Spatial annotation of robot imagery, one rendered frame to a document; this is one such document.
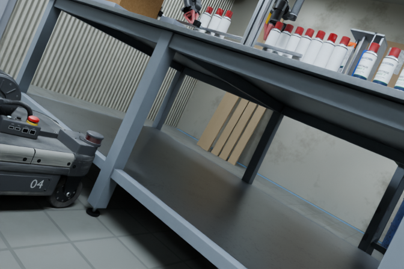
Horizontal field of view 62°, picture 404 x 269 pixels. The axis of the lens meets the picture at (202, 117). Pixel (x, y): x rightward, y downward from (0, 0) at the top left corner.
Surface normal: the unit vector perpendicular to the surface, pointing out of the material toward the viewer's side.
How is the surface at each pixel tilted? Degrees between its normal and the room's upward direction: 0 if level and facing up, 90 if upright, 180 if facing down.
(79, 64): 90
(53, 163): 90
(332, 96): 90
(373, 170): 90
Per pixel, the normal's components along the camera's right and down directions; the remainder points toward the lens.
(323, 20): -0.55, -0.20
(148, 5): 0.73, 0.36
